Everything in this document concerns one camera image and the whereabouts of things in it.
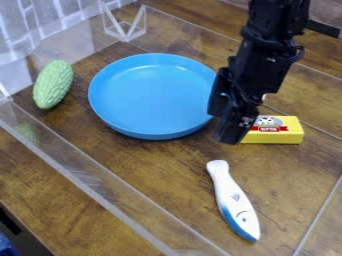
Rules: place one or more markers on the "green bitter gourd toy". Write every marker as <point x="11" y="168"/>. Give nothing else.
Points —
<point x="53" y="84"/>

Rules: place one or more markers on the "clear acrylic enclosure wall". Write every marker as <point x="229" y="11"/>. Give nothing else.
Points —
<point x="100" y="194"/>

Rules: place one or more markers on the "white and blue toy fish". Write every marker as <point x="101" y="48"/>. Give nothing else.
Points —
<point x="233" y="202"/>

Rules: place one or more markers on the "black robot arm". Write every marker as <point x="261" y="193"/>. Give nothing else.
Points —
<point x="277" y="19"/>

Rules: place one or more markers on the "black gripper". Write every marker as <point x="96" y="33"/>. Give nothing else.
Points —
<point x="259" y="70"/>

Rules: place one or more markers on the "clear acrylic corner bracket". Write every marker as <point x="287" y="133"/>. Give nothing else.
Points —
<point x="125" y="18"/>

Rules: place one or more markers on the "yellow butter brick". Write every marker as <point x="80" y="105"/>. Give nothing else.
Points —
<point x="276" y="130"/>

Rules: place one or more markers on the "blue round tray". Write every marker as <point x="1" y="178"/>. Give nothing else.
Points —
<point x="152" y="96"/>

